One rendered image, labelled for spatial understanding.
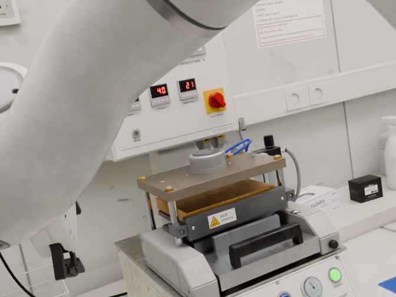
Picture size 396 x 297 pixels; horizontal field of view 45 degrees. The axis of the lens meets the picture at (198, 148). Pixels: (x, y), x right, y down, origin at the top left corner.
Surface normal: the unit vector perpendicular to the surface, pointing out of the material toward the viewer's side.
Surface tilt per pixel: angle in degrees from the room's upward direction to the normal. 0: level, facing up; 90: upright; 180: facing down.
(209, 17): 149
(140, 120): 90
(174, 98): 90
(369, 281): 0
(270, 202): 90
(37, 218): 133
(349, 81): 90
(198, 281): 41
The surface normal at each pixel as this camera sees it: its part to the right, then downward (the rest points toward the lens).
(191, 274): 0.15, -0.69
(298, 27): 0.44, 0.07
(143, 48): -0.08, 0.81
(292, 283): 0.32, -0.34
